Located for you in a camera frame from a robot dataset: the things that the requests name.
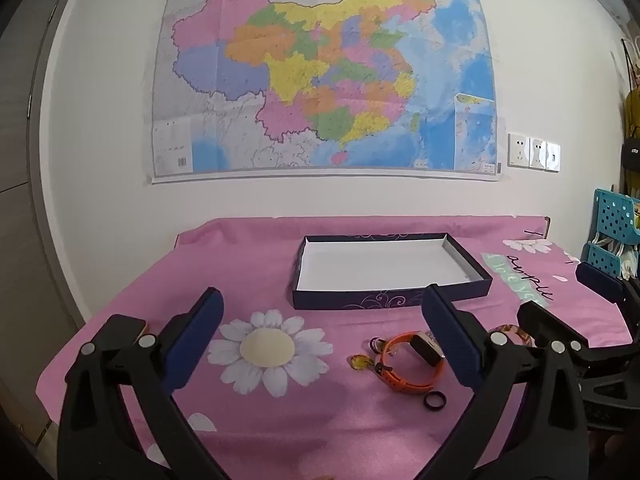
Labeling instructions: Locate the pink floral cloth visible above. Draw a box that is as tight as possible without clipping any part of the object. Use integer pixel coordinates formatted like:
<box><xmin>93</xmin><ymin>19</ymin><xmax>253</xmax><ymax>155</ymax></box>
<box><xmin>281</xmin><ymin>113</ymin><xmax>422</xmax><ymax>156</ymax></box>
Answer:
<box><xmin>37</xmin><ymin>215</ymin><xmax>640</xmax><ymax>480</ymax></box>

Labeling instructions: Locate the brown wooden door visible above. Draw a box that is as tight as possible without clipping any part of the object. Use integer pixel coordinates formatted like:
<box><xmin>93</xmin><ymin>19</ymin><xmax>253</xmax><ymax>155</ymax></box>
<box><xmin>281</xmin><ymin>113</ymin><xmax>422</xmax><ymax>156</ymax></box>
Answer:
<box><xmin>0</xmin><ymin>0</ymin><xmax>83</xmax><ymax>443</ymax></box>

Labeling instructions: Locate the orange smartwatch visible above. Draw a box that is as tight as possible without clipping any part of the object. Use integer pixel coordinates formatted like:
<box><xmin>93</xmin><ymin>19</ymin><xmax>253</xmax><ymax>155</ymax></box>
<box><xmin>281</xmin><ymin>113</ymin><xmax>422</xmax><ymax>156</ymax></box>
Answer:
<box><xmin>374</xmin><ymin>330</ymin><xmax>447</xmax><ymax>392</ymax></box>

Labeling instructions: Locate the blue plastic basket rack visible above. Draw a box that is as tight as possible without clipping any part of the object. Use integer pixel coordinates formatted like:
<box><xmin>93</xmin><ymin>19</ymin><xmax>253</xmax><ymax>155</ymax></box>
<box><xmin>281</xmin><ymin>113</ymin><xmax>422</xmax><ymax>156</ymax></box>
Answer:
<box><xmin>582</xmin><ymin>188</ymin><xmax>640</xmax><ymax>281</ymax></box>

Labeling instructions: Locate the dark blue shallow box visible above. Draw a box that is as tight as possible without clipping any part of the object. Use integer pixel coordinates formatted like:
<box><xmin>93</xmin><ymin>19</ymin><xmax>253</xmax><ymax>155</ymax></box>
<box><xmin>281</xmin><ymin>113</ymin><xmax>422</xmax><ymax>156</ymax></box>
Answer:
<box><xmin>291</xmin><ymin>232</ymin><xmax>494</xmax><ymax>311</ymax></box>

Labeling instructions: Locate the yellow hanging garment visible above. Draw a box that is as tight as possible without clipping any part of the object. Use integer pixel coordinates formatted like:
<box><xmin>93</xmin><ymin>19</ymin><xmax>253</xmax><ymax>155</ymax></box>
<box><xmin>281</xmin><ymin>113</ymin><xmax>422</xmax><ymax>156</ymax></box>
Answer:
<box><xmin>621</xmin><ymin>87</ymin><xmax>640</xmax><ymax>196</ymax></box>

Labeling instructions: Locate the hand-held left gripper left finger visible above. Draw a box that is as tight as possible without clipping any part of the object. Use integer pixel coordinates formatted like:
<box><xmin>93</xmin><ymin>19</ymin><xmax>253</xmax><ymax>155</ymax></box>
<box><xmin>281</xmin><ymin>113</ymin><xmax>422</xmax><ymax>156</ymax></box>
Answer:
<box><xmin>56</xmin><ymin>287</ymin><xmax>226</xmax><ymax>480</ymax></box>

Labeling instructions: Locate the colourful wall map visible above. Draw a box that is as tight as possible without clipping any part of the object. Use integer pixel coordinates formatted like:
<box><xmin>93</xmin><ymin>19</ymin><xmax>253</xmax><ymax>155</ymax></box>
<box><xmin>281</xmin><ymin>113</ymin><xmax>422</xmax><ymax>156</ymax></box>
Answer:
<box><xmin>142</xmin><ymin>0</ymin><xmax>506</xmax><ymax>184</ymax></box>

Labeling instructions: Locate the amber patterned bangle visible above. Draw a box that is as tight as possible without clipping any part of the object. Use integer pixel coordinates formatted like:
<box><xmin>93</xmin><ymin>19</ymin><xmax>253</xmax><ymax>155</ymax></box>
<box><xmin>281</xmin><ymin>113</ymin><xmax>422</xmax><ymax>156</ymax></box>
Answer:
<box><xmin>487</xmin><ymin>324</ymin><xmax>531</xmax><ymax>348</ymax></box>

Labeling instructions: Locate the black handbag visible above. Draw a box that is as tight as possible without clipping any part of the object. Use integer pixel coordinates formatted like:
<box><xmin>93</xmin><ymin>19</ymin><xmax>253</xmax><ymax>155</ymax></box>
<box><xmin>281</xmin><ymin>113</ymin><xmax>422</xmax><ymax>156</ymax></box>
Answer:
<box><xmin>620</xmin><ymin>135</ymin><xmax>640</xmax><ymax>173</ymax></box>

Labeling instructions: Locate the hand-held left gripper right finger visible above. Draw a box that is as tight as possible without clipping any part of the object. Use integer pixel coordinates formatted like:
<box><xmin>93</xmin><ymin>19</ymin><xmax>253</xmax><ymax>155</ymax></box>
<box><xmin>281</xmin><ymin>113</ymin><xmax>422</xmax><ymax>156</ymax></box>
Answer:
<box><xmin>417</xmin><ymin>284</ymin><xmax>591</xmax><ymax>480</ymax></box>

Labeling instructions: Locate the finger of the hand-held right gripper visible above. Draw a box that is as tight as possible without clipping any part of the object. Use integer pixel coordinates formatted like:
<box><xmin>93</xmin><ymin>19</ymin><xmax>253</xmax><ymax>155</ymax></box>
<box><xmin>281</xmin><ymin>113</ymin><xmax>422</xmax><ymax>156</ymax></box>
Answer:
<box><xmin>516</xmin><ymin>301</ymin><xmax>640</xmax><ymax>361</ymax></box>
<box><xmin>575</xmin><ymin>261</ymin><xmax>640</xmax><ymax>311</ymax></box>

